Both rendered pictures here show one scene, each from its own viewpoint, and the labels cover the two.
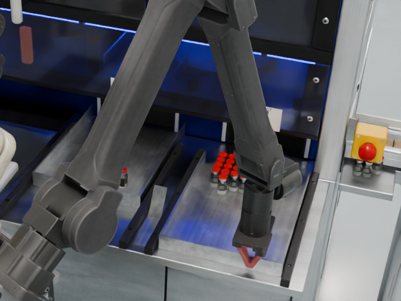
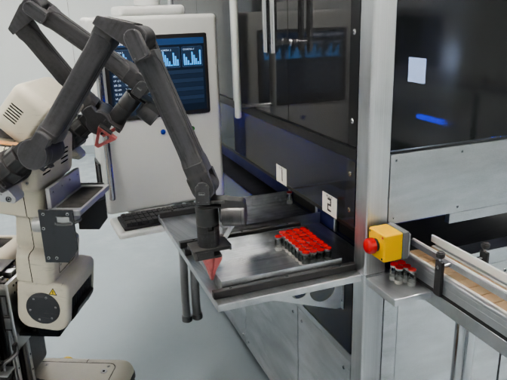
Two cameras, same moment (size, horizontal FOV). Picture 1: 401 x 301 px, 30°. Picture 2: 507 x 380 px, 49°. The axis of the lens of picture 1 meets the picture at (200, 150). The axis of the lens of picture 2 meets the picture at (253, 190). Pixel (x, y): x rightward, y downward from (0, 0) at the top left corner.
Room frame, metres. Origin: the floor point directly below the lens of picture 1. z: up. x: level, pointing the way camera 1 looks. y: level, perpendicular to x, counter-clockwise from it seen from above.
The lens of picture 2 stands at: (0.49, -1.27, 1.56)
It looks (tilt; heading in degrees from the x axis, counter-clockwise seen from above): 18 degrees down; 56
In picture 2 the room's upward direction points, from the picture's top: 2 degrees counter-clockwise
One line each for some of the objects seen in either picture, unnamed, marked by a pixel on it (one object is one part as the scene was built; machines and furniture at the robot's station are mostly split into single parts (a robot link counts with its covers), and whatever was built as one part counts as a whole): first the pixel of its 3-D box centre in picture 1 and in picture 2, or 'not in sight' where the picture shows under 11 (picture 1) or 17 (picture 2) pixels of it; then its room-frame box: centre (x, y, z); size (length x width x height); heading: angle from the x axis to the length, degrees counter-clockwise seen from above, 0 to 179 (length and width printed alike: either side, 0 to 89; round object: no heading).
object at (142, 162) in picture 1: (113, 151); (257, 212); (1.52, 0.21, 0.90); 0.34 x 0.26 x 0.04; 166
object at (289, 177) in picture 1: (271, 171); (222, 201); (1.17, -0.14, 1.11); 0.11 x 0.09 x 0.12; 138
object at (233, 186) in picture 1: (248, 184); (293, 248); (1.42, -0.12, 0.90); 0.18 x 0.02 x 0.05; 76
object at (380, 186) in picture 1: (367, 177); (402, 286); (1.53, -0.42, 0.87); 0.14 x 0.13 x 0.02; 166
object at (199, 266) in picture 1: (170, 191); (257, 240); (1.41, 0.06, 0.87); 0.70 x 0.48 x 0.02; 76
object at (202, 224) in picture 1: (238, 208); (265, 256); (1.33, -0.09, 0.90); 0.34 x 0.26 x 0.04; 166
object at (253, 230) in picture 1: (255, 220); (208, 237); (1.14, -0.11, 1.01); 0.10 x 0.07 x 0.07; 166
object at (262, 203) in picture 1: (260, 193); (209, 214); (1.15, -0.12, 1.07); 0.07 x 0.06 x 0.07; 138
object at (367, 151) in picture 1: (367, 150); (372, 245); (1.45, -0.38, 0.99); 0.04 x 0.04 x 0.04; 76
